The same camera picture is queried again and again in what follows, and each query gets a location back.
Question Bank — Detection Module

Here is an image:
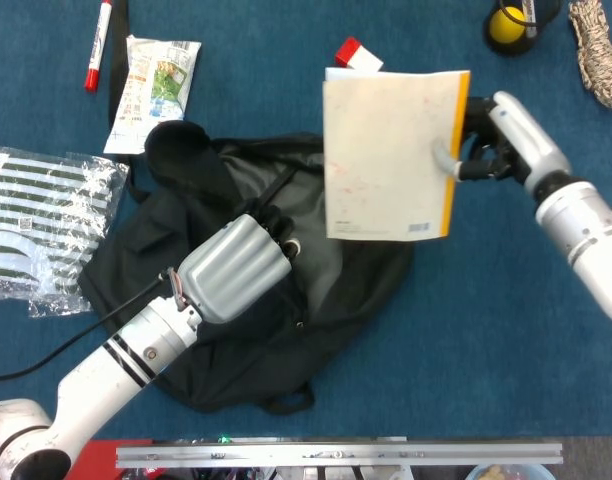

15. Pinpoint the blue bowl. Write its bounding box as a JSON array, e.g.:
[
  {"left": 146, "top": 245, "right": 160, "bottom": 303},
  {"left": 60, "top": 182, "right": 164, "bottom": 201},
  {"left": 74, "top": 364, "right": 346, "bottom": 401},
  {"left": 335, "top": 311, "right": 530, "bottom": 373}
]
[{"left": 464, "top": 463, "right": 557, "bottom": 480}]

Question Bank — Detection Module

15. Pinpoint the yellow ball in holder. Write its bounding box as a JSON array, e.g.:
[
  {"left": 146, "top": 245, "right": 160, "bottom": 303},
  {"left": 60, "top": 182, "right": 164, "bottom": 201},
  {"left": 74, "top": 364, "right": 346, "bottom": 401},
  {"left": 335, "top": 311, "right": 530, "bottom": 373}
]
[{"left": 481, "top": 0, "right": 563, "bottom": 57}]

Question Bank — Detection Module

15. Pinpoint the striped garment in plastic bag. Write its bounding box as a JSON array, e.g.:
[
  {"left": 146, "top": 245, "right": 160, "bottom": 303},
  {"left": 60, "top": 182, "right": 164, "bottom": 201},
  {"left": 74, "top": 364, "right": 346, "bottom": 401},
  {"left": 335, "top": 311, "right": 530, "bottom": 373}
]
[{"left": 0, "top": 143, "right": 131, "bottom": 319}]

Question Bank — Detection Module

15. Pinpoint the red and white marker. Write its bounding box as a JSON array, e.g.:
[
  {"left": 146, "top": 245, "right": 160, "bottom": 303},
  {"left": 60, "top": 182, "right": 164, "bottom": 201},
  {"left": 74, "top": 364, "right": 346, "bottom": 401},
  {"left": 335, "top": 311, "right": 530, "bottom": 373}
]
[{"left": 83, "top": 0, "right": 114, "bottom": 94}]

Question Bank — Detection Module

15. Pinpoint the aluminium rail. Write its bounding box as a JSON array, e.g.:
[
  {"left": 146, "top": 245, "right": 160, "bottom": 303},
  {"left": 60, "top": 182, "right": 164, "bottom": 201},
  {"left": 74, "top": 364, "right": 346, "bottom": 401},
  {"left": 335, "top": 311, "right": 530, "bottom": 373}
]
[{"left": 115, "top": 441, "right": 565, "bottom": 470}]

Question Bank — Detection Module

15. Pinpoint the red and white box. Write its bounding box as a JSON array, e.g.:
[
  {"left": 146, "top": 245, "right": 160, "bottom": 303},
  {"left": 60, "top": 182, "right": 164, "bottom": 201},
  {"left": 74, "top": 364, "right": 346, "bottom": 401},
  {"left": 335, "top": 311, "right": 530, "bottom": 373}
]
[{"left": 334, "top": 36, "right": 385, "bottom": 71}]

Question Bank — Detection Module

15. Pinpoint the white snack packet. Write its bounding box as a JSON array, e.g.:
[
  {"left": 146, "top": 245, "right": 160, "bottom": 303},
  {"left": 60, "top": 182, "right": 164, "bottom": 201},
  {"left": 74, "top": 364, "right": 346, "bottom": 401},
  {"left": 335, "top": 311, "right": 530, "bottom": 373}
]
[{"left": 102, "top": 33, "right": 203, "bottom": 155}]

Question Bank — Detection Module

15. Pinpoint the marker in pen holder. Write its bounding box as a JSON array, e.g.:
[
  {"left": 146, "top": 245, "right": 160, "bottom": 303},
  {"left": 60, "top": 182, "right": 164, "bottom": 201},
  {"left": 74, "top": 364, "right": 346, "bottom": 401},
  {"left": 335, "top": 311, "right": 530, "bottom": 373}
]
[{"left": 520, "top": 0, "right": 539, "bottom": 39}]

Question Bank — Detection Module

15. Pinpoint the white book with yellow spine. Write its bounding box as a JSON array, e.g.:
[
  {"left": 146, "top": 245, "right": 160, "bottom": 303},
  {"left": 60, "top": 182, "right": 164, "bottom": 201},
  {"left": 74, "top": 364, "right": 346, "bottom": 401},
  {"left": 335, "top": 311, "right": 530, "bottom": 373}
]
[{"left": 322, "top": 67, "right": 472, "bottom": 243}]

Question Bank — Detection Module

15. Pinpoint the beige braided rope bundle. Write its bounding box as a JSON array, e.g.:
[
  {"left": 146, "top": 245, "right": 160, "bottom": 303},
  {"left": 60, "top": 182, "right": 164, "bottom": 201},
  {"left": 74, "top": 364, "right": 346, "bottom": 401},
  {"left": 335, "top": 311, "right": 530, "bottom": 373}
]
[{"left": 567, "top": 0, "right": 612, "bottom": 110}]

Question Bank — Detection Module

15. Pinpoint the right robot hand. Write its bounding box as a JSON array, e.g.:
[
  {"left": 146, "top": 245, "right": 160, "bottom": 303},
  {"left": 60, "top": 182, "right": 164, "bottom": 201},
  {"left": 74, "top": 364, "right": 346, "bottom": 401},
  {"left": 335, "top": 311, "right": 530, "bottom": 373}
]
[{"left": 429, "top": 90, "right": 573, "bottom": 201}]

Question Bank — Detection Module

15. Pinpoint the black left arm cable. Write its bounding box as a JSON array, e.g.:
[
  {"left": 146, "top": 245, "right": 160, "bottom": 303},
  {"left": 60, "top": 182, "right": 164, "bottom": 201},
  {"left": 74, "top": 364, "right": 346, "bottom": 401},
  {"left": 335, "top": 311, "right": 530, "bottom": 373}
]
[{"left": 0, "top": 272, "right": 173, "bottom": 384}]

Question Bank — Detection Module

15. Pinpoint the black backpack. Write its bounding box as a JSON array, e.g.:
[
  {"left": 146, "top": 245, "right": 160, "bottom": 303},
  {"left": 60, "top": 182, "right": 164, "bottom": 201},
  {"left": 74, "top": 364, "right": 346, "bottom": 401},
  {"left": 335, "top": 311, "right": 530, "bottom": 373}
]
[{"left": 77, "top": 0, "right": 416, "bottom": 415}]

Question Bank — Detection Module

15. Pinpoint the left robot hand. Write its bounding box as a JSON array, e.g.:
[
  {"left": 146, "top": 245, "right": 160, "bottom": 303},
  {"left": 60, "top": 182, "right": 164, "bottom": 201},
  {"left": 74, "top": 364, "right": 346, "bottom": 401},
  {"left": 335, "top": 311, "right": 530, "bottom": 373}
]
[{"left": 168, "top": 197, "right": 302, "bottom": 325}]

